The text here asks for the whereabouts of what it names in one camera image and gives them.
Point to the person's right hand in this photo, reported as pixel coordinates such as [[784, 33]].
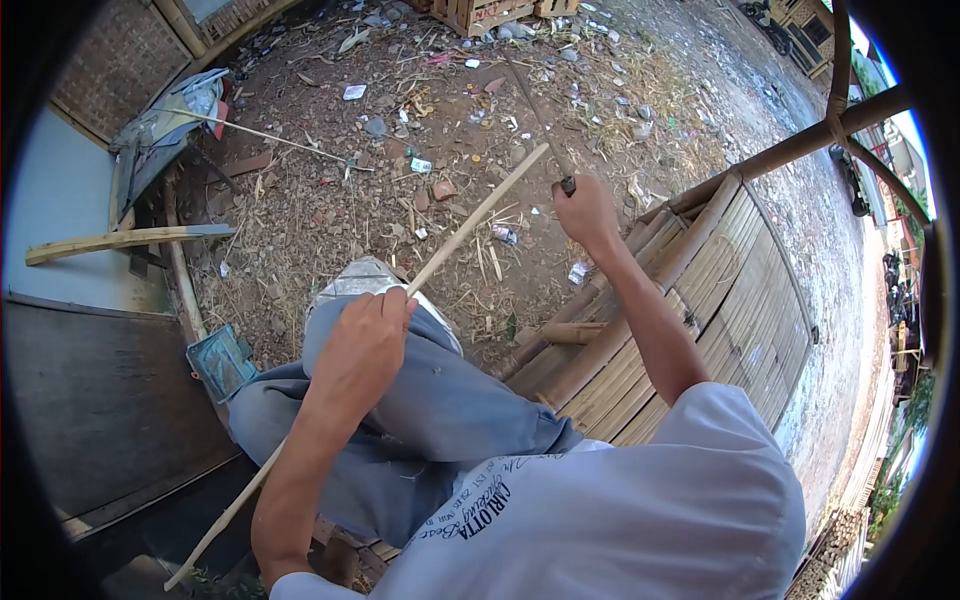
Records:
[[591, 216]]

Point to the person's left hand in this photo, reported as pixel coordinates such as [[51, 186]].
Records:
[[360, 345]]

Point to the person's right fingers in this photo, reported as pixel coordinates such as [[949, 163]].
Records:
[[561, 201]]

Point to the person's left fingers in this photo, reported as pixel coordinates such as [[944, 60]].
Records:
[[384, 298]]

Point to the long dark knife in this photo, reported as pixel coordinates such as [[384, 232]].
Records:
[[536, 116]]

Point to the long thin bamboo stick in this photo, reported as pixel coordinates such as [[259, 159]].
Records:
[[472, 222]]

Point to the grey white knee cloth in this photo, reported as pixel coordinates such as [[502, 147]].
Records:
[[356, 279]]

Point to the short bamboo piece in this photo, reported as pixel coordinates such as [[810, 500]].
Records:
[[574, 332]]

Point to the person's legs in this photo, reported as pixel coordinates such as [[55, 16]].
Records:
[[442, 427]]

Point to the teal metal tray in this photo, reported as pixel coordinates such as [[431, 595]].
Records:
[[220, 364]]

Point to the bamboo slat bench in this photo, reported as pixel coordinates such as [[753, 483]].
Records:
[[705, 315]]

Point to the thin pale stick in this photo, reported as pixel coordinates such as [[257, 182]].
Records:
[[262, 136]]

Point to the wooden crate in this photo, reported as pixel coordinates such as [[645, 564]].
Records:
[[487, 11]]

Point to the pale wooden plank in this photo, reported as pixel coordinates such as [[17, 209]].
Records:
[[112, 241]]

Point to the grey tarp covered table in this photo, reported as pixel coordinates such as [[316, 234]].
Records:
[[161, 131]]

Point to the parked motorcycle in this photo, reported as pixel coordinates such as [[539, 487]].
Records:
[[851, 180]]

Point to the dark wooden board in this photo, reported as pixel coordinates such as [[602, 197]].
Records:
[[105, 405]]

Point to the person's body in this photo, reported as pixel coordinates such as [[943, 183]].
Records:
[[600, 517]]

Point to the bamboo pole frame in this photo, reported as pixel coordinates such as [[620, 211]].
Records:
[[844, 112]]

